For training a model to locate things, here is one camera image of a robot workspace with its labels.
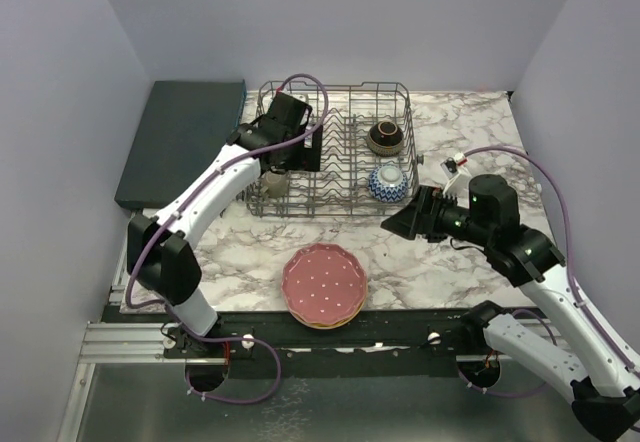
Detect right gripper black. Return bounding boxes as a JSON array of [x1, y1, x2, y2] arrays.
[[382, 182, 494, 246]]

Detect red and blue patterned bowl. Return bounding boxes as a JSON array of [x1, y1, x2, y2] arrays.
[[368, 164, 409, 203]]

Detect small grey-brown cup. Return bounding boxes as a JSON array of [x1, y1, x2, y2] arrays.
[[260, 171, 289, 198]]

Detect grey wire dish rack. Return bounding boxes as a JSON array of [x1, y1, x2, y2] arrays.
[[243, 82, 419, 218]]

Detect dark patterned bowl cream inside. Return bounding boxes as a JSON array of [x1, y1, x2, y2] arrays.
[[366, 121, 404, 157]]

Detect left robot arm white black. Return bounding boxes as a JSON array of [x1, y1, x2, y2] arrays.
[[126, 92, 322, 357]]

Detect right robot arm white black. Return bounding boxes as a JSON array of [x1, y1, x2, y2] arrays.
[[381, 175, 639, 441]]

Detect dark grey flat box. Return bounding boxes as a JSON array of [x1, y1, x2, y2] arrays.
[[114, 81, 247, 211]]

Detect pink polka dot plate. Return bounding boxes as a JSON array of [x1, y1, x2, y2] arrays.
[[281, 243, 368, 324]]

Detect yellow plate under pink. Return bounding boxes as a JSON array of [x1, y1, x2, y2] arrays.
[[291, 303, 364, 331]]

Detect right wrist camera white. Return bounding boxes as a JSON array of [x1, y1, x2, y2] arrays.
[[441, 153, 472, 197]]

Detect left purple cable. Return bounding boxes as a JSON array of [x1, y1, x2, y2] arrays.
[[123, 73, 331, 406]]

